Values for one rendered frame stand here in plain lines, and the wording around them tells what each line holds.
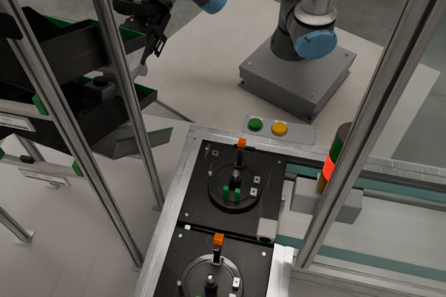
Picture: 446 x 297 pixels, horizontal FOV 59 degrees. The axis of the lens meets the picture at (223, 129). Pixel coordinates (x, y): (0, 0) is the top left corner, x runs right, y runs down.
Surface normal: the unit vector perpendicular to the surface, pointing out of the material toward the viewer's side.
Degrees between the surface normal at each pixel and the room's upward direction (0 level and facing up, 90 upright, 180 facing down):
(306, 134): 0
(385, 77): 90
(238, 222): 0
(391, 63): 90
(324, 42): 96
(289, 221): 0
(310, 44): 96
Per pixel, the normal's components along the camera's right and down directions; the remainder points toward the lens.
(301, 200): -0.22, 0.78
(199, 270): 0.00, -0.59
